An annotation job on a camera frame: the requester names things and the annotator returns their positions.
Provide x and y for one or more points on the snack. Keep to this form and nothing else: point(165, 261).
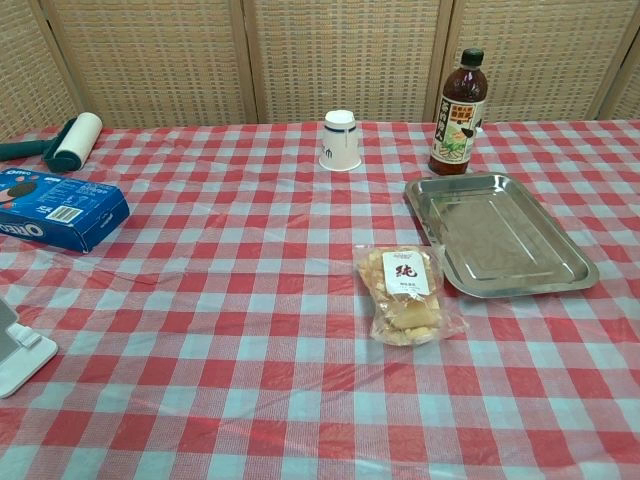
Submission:
point(405, 300)

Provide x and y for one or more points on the silver metal tray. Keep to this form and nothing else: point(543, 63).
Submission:
point(500, 235)

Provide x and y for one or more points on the red white checkered tablecloth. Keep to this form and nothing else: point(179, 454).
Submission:
point(280, 320)

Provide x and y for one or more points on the upturned white paper cup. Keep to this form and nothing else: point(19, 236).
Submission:
point(340, 145)

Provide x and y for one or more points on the brown sauce bottle black cap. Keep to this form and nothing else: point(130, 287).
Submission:
point(457, 125)

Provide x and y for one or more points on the woven rattan folding screen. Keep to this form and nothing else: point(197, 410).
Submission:
point(320, 55)

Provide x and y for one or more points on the blue Oreo cookie box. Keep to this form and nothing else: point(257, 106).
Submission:
point(60, 210)

